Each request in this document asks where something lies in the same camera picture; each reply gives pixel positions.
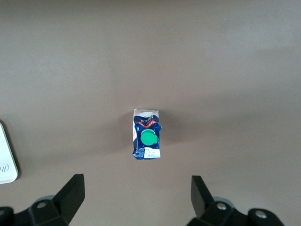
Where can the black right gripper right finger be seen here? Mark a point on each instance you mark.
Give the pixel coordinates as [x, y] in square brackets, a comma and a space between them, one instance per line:
[202, 202]

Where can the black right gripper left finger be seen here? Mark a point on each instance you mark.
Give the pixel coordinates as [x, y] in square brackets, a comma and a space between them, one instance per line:
[68, 200]

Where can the blue white milk carton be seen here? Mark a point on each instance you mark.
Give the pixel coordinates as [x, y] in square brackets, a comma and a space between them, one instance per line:
[147, 139]

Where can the white rabbit print tray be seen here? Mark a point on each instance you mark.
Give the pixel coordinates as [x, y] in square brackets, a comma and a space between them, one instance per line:
[5, 155]

